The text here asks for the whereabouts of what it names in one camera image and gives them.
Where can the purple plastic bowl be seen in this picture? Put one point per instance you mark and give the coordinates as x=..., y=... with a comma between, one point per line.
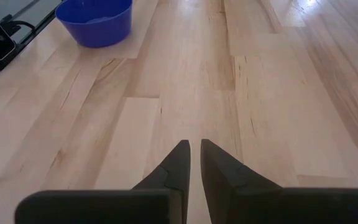
x=101, y=31

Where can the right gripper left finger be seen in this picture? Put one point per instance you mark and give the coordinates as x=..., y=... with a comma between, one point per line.
x=120, y=207

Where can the black table edge rail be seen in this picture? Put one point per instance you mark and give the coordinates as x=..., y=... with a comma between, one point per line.
x=33, y=21

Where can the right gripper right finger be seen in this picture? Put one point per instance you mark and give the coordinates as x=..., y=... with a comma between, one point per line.
x=275, y=207

